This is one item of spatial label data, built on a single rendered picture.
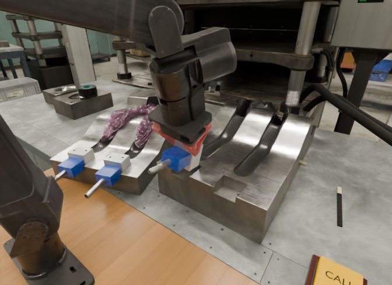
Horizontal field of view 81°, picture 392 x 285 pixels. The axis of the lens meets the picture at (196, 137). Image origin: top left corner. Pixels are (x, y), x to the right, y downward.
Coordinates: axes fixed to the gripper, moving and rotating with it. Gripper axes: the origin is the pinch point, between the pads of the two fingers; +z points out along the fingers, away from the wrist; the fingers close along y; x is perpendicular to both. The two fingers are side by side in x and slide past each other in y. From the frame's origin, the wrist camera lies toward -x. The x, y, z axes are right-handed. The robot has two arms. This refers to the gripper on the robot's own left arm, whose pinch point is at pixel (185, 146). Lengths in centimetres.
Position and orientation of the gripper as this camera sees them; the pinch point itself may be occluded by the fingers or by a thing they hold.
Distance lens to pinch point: 47.9
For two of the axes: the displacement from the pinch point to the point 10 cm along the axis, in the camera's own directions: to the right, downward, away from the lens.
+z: 1.0, 6.5, 7.5
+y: -8.1, -3.9, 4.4
